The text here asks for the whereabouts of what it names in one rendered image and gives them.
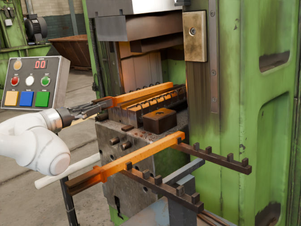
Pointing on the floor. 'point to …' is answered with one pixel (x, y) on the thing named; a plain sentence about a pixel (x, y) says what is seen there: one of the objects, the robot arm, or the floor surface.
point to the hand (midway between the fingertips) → (103, 103)
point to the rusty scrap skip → (74, 51)
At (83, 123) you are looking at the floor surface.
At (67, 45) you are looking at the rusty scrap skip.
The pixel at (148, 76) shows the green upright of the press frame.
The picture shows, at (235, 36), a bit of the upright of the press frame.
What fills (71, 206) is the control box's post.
